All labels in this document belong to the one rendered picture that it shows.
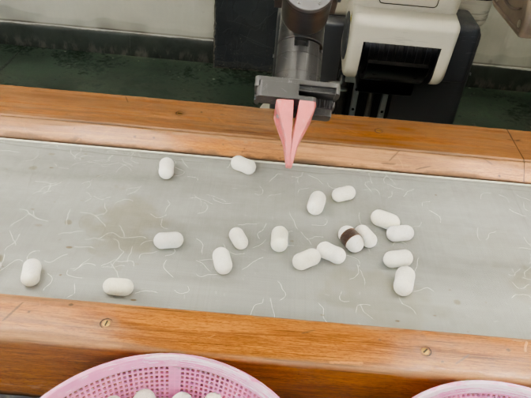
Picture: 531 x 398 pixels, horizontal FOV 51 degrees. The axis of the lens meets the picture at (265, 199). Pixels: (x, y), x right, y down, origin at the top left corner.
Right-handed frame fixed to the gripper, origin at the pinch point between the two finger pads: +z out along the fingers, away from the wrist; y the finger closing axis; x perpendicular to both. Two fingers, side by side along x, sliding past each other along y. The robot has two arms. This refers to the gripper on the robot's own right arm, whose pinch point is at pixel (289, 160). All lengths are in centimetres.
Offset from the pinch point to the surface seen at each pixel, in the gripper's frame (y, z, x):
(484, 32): 94, -117, 172
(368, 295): 9.9, 15.2, -3.6
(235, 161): -6.9, -1.5, 9.0
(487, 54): 99, -110, 179
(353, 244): 8.3, 9.4, -0.7
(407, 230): 15.1, 6.9, 1.1
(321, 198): 4.8, 3.4, 4.2
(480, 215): 26.1, 3.0, 6.6
